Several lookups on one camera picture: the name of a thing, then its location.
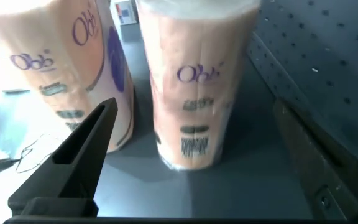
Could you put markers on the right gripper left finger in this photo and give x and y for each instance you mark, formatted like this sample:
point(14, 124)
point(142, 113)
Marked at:
point(73, 174)

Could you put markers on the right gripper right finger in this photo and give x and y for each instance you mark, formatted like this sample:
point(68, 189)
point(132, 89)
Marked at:
point(309, 161)

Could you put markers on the black shop shelf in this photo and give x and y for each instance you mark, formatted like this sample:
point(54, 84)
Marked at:
point(253, 180)

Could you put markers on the peach drink cup purple print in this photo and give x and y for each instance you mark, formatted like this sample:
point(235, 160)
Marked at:
point(64, 62)
point(194, 93)

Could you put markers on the white printed box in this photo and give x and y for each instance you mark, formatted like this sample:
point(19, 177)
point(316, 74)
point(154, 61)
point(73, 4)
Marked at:
point(125, 12)

